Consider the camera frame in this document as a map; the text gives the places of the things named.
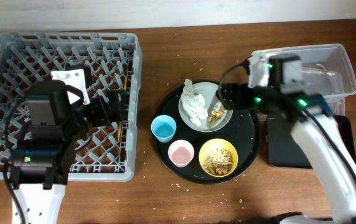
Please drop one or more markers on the round black tray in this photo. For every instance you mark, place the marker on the round black tray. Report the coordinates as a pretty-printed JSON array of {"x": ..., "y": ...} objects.
[{"x": 243, "y": 131}]

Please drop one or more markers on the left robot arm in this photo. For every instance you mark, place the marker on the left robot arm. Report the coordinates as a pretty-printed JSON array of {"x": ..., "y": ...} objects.
[{"x": 36, "y": 173}]

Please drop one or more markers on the blue cup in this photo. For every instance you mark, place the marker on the blue cup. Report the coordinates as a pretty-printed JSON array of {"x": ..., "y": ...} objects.
[{"x": 163, "y": 127}]

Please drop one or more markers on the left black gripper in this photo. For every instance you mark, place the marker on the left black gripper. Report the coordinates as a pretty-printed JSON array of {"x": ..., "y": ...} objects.
[{"x": 116, "y": 106}]

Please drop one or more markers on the grey dishwasher rack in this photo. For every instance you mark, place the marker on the grey dishwasher rack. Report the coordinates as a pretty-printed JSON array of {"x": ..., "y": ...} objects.
[{"x": 28, "y": 58}]

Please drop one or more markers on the white napkin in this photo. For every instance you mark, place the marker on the white napkin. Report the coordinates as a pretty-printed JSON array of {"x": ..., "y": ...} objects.
[{"x": 193, "y": 105}]

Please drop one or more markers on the yellow bowl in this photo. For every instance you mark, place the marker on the yellow bowl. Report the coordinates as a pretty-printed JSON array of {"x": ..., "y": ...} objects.
[{"x": 218, "y": 144}]

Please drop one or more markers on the black rectangular tray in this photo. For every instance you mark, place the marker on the black rectangular tray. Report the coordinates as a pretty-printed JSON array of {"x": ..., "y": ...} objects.
[{"x": 284, "y": 152}]

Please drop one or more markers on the wooden chopstick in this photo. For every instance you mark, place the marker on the wooden chopstick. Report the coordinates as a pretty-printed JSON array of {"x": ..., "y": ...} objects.
[{"x": 121, "y": 123}]

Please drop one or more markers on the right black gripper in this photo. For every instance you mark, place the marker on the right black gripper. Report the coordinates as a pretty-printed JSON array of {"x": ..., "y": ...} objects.
[{"x": 236, "y": 88}]

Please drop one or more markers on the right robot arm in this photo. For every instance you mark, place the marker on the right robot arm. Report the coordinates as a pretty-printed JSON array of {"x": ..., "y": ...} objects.
[{"x": 276, "y": 85}]

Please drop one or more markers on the grey plate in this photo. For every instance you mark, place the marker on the grey plate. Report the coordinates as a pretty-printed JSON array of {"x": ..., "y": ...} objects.
[{"x": 207, "y": 90}]

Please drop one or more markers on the food scraps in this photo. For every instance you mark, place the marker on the food scraps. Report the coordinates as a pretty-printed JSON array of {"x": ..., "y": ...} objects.
[{"x": 218, "y": 162}]

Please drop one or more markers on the pink cup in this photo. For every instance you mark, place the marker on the pink cup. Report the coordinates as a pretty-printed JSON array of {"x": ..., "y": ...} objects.
[{"x": 181, "y": 153}]

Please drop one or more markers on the clear plastic bin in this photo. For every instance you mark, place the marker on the clear plastic bin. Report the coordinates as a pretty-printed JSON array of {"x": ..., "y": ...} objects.
[{"x": 326, "y": 70}]

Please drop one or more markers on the gold snack wrapper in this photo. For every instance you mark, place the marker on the gold snack wrapper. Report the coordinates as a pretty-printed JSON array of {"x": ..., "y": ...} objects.
[{"x": 216, "y": 113}]

